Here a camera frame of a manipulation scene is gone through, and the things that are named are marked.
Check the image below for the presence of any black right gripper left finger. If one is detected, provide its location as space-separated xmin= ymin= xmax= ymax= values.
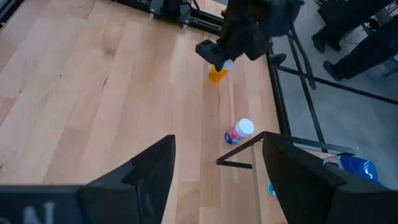
xmin=0 ymin=134 xmax=177 ymax=224

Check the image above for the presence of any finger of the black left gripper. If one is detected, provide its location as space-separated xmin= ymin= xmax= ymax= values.
xmin=195 ymin=39 xmax=229 ymax=73

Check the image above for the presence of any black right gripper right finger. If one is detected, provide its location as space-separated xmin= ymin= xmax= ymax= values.
xmin=262 ymin=132 xmax=398 ymax=224

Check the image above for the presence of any orange pill bottle white cap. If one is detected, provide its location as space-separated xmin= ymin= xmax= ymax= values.
xmin=208 ymin=58 xmax=234 ymax=84

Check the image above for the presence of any pink bottle white cap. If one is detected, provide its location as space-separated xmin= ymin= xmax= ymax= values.
xmin=223 ymin=118 xmax=256 ymax=146

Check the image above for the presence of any person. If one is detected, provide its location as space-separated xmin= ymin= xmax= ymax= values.
xmin=310 ymin=14 xmax=398 ymax=82

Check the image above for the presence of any wooden shelf black metal frame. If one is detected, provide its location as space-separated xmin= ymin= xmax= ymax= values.
xmin=216 ymin=130 xmax=357 ymax=224

